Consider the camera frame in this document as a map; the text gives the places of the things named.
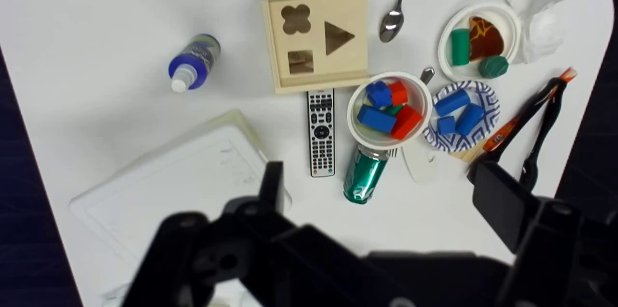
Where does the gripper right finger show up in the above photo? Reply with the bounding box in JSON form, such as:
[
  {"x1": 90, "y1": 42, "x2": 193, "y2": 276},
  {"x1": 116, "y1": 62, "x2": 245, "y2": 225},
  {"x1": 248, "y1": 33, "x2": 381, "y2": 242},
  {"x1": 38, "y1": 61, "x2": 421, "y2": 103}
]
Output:
[{"x1": 467, "y1": 161, "x2": 618, "y2": 307}]

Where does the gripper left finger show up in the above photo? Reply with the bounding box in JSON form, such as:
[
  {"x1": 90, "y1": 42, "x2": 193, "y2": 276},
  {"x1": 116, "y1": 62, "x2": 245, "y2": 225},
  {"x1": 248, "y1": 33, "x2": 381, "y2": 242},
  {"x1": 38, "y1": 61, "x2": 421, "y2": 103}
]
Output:
[{"x1": 121, "y1": 162, "x2": 388, "y2": 307}]

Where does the black and silver remote control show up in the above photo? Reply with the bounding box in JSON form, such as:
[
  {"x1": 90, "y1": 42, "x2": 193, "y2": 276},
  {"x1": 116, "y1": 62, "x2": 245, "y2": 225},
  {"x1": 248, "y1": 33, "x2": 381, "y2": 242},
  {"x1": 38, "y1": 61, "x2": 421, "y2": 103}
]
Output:
[{"x1": 307, "y1": 88, "x2": 336, "y2": 178}]

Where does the orange and wood stick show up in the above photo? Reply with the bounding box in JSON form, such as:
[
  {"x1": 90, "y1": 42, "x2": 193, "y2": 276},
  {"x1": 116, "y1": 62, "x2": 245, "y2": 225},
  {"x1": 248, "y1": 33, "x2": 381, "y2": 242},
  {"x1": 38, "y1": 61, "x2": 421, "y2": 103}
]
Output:
[{"x1": 449, "y1": 68, "x2": 578, "y2": 163}]

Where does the green soda can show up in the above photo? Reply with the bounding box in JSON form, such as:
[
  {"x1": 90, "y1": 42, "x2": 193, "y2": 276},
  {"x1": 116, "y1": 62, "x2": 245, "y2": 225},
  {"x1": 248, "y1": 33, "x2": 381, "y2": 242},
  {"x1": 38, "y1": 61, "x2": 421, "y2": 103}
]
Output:
[{"x1": 343, "y1": 144, "x2": 390, "y2": 204}]

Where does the blue cylinder block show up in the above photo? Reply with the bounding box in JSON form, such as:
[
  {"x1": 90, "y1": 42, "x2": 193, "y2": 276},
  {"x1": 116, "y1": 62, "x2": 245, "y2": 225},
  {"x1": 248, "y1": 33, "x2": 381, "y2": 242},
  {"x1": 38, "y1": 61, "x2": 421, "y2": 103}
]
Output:
[
  {"x1": 434, "y1": 88, "x2": 472, "y2": 117},
  {"x1": 455, "y1": 103, "x2": 485, "y2": 137}
]

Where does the small blue cube block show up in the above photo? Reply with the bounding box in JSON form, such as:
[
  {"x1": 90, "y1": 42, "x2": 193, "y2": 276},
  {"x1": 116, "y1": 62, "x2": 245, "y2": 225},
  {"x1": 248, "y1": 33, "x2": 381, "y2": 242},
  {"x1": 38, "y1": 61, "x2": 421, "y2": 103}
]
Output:
[{"x1": 436, "y1": 116, "x2": 457, "y2": 136}]

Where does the blue patterned paper plate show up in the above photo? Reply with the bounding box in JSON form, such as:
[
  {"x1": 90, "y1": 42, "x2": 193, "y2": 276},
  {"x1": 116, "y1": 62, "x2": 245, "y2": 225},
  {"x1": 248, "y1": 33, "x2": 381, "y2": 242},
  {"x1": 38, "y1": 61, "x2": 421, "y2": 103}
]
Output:
[{"x1": 423, "y1": 81, "x2": 501, "y2": 154}]

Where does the green ridged block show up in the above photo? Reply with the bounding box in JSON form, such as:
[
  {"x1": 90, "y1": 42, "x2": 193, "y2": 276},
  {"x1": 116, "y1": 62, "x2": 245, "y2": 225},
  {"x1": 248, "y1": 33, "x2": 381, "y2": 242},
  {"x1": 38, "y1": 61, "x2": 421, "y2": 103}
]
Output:
[{"x1": 478, "y1": 55, "x2": 510, "y2": 79}]

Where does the blue rectangular block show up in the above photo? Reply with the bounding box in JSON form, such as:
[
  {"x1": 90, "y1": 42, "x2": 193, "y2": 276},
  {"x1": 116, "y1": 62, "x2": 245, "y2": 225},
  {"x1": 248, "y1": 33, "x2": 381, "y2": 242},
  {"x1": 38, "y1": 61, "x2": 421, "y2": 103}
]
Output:
[{"x1": 357, "y1": 105, "x2": 398, "y2": 133}]

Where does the large red block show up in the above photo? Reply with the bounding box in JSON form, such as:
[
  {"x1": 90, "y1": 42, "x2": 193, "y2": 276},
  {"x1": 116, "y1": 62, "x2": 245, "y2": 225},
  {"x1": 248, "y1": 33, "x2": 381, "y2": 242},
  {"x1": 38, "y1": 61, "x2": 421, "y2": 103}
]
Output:
[{"x1": 390, "y1": 105, "x2": 424, "y2": 140}]

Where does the white bowl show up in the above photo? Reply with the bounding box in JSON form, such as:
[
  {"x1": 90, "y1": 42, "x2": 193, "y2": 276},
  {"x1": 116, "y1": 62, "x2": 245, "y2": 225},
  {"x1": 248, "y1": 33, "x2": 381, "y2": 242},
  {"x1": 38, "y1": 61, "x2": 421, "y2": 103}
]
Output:
[{"x1": 346, "y1": 71, "x2": 433, "y2": 150}]

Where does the blue bottle with white cap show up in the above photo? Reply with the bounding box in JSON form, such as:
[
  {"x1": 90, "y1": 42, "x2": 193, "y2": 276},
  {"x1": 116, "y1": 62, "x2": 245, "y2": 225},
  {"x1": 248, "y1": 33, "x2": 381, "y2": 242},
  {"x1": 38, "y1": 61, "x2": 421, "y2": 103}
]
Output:
[{"x1": 168, "y1": 34, "x2": 222, "y2": 93}]

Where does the wooden shape sorter box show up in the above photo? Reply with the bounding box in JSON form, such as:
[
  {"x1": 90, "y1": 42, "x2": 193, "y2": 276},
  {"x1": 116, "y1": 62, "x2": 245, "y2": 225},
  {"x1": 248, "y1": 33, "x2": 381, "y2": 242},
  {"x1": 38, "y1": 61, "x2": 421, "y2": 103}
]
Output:
[{"x1": 260, "y1": 0, "x2": 371, "y2": 95}]

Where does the blue star-shaped block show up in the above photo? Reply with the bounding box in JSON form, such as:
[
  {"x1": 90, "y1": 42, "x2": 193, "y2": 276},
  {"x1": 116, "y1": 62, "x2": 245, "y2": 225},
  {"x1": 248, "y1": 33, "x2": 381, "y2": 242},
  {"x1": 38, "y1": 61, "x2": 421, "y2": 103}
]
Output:
[{"x1": 365, "y1": 81, "x2": 393, "y2": 109}]

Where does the small red block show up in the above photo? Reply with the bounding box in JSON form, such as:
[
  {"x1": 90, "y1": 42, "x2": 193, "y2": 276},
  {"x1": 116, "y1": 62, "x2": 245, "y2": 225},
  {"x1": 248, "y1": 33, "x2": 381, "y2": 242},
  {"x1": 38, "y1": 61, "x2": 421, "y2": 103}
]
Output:
[{"x1": 388, "y1": 81, "x2": 409, "y2": 107}]

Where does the brown toy food piece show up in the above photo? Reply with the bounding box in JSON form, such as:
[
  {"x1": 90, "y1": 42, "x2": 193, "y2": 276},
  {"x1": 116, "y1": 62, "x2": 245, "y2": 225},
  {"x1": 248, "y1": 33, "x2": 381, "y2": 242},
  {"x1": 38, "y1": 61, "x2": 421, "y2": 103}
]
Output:
[{"x1": 468, "y1": 16, "x2": 506, "y2": 62}]

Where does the green cylinder block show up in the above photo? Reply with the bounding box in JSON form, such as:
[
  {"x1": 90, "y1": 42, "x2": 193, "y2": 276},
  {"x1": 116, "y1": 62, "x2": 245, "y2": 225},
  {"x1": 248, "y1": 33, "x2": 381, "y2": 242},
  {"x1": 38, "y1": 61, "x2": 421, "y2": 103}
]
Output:
[{"x1": 450, "y1": 28, "x2": 472, "y2": 67}]

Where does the white paper plate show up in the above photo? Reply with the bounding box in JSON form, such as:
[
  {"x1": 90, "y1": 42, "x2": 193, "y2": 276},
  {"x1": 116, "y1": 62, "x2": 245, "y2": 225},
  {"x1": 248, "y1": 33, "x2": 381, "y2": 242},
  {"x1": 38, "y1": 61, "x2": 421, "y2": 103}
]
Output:
[{"x1": 437, "y1": 2, "x2": 522, "y2": 82}]

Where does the metal spoon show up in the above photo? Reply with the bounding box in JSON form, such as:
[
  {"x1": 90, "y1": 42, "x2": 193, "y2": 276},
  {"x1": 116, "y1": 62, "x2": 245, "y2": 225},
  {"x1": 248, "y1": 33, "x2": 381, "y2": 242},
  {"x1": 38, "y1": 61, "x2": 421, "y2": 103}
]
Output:
[{"x1": 379, "y1": 0, "x2": 419, "y2": 43}]

